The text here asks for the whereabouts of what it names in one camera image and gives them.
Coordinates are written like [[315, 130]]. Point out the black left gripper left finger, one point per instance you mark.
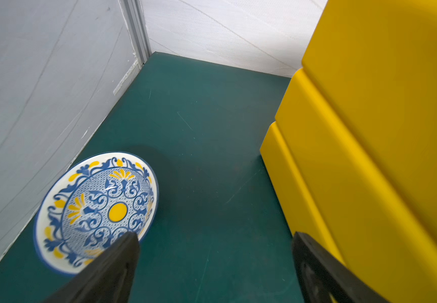
[[109, 278]]

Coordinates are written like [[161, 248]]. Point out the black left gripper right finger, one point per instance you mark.
[[322, 278]]

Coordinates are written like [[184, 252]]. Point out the yellow plastic drawer cabinet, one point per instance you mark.
[[352, 152]]

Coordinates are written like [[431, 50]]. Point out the blue yellow patterned plate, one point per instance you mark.
[[92, 205]]

